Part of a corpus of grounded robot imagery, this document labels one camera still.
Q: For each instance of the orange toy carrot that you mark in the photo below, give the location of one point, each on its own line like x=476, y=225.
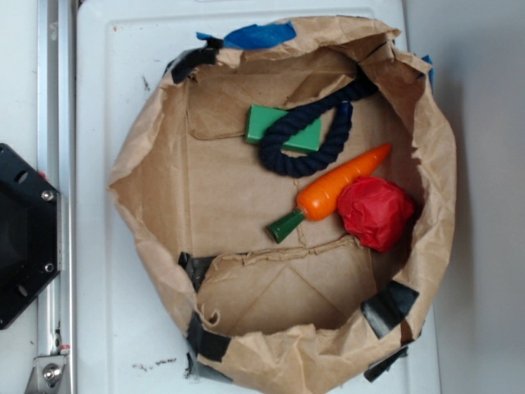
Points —
x=318, y=200

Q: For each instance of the green wooden block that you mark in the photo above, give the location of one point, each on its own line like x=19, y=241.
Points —
x=260, y=118

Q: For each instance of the brown paper bag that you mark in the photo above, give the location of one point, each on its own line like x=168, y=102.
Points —
x=309, y=313

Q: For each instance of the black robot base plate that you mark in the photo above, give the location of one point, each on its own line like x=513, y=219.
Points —
x=29, y=235

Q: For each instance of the aluminium rail frame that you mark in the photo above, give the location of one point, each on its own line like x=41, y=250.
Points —
x=55, y=363

